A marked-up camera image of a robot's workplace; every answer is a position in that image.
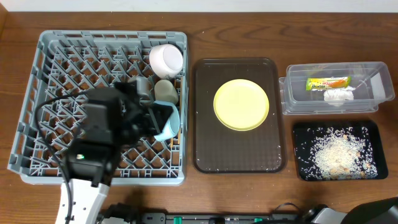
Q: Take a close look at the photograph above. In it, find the spilled rice food waste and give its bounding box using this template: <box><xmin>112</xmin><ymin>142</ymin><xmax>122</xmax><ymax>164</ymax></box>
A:
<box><xmin>294</xmin><ymin>126</ymin><xmax>378</xmax><ymax>181</ymax></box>

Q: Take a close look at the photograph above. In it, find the black waste tray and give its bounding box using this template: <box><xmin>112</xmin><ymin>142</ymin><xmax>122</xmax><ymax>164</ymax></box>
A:
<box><xmin>292</xmin><ymin>120</ymin><xmax>389</xmax><ymax>179</ymax></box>

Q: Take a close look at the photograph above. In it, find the white bowl with food residue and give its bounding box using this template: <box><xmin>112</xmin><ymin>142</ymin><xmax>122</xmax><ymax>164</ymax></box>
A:
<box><xmin>149</xmin><ymin>44</ymin><xmax>183</xmax><ymax>79</ymax></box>

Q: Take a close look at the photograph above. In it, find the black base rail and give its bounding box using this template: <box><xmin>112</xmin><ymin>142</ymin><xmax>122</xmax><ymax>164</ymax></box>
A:
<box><xmin>95</xmin><ymin>203</ymin><xmax>309</xmax><ymax>224</ymax></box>

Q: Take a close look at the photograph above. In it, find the yellow-green plate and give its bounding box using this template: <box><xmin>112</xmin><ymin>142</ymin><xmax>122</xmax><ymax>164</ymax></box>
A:
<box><xmin>213</xmin><ymin>79</ymin><xmax>271</xmax><ymax>131</ymax></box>

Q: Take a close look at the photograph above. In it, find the green orange snack wrapper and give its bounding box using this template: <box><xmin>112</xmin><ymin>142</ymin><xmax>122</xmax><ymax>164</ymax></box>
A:
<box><xmin>305</xmin><ymin>77</ymin><xmax>351</xmax><ymax>91</ymax></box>

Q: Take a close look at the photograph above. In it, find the white tissue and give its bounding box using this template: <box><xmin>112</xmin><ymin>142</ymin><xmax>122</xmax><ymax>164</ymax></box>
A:
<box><xmin>323</xmin><ymin>86</ymin><xmax>354</xmax><ymax>107</ymax></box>

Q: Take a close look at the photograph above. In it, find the dark brown serving tray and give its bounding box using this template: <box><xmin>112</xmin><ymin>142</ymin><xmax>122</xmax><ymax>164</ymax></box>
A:
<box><xmin>193</xmin><ymin>58</ymin><xmax>287</xmax><ymax>174</ymax></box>

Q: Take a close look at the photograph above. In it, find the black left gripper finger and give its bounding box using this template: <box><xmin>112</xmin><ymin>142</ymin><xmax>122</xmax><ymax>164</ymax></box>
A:
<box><xmin>148</xmin><ymin>104</ymin><xmax>174</xmax><ymax>136</ymax></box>
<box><xmin>129</xmin><ymin>76</ymin><xmax>154</xmax><ymax>105</ymax></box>

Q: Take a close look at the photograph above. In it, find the cream white cup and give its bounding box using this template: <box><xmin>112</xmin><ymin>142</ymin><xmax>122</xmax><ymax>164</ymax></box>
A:
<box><xmin>154</xmin><ymin>80</ymin><xmax>179</xmax><ymax>105</ymax></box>

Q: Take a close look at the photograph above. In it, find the grey plastic dishwasher rack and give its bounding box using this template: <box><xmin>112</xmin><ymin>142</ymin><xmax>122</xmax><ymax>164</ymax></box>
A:
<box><xmin>7</xmin><ymin>30</ymin><xmax>189</xmax><ymax>186</ymax></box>

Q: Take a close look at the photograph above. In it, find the clear plastic waste bin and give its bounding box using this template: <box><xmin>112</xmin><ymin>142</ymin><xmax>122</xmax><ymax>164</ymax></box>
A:
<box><xmin>279</xmin><ymin>62</ymin><xmax>395</xmax><ymax>115</ymax></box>

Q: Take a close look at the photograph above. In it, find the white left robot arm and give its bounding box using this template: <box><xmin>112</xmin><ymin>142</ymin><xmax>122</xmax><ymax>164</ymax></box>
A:
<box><xmin>56</xmin><ymin>77</ymin><xmax>173</xmax><ymax>223</ymax></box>

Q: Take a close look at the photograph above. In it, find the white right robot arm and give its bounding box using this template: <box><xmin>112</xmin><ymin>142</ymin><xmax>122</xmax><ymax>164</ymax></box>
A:
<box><xmin>300</xmin><ymin>197</ymin><xmax>397</xmax><ymax>224</ymax></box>

